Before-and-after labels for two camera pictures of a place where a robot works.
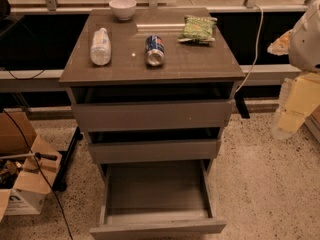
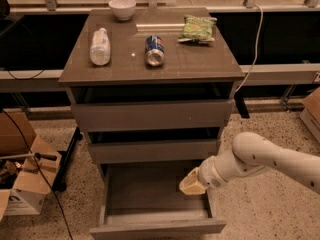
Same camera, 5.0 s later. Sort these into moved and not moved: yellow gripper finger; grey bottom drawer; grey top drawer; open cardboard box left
Moved: yellow gripper finger
Not moved: open cardboard box left; grey bottom drawer; grey top drawer
